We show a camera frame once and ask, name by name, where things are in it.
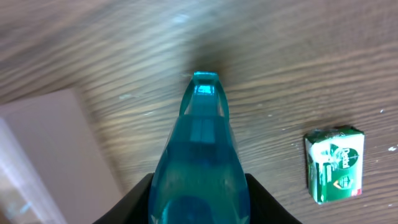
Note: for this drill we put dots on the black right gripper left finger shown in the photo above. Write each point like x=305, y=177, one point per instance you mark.
x=132, y=208

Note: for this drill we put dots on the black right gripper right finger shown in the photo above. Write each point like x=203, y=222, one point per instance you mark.
x=265, y=209

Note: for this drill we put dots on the blue mouthwash bottle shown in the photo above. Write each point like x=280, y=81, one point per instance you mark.
x=199, y=178

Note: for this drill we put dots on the green white soap bar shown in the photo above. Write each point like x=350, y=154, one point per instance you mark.
x=334, y=163

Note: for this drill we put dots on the white open cardboard box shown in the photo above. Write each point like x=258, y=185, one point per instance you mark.
x=52, y=166

